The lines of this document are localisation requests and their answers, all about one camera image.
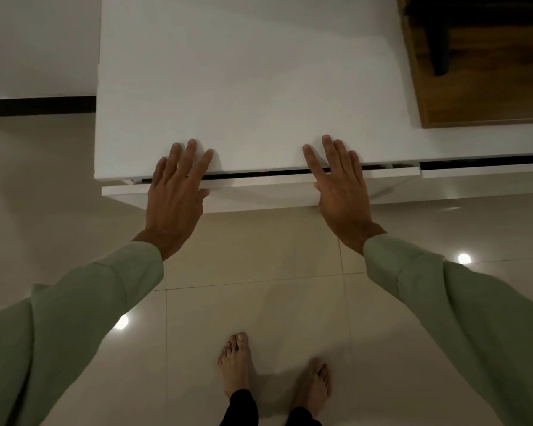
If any person's foot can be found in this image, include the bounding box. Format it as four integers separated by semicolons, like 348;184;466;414
217;332;253;400
292;357;333;417

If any person's trouser leg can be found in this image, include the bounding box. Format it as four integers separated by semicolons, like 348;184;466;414
285;406;323;426
219;389;259;426

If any person's left forearm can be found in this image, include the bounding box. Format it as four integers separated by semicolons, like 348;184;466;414
0;241;165;426

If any person's right foot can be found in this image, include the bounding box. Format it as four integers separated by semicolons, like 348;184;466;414
292;357;333;417

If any person's right forearm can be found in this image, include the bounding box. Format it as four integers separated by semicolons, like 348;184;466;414
363;233;533;426

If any black object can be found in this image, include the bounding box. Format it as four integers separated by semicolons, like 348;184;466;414
403;0;533;77

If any person's left hand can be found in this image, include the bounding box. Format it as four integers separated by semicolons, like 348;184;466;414
132;138;215;262

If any person's right trouser leg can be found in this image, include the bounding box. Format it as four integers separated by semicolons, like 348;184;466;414
285;406;323;426

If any wide white drawer front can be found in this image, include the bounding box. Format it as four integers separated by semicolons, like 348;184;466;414
101;166;423;214

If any black skirting board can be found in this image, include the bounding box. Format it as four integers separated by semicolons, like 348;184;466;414
0;96;97;119

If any white cabinet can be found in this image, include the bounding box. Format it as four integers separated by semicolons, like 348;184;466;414
94;0;533;214

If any person's left foot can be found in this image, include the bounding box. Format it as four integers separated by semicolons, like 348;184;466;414
217;332;253;400

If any narrow white drawer front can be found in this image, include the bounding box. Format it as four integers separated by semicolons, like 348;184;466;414
419;162;533;202

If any brown wooden tray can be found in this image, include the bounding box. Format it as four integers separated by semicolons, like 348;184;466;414
395;0;533;129

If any person's left trouser leg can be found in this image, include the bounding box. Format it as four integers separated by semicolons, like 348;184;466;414
219;389;259;426

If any person's right hand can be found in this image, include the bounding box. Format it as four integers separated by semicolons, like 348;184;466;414
302;135;387;256

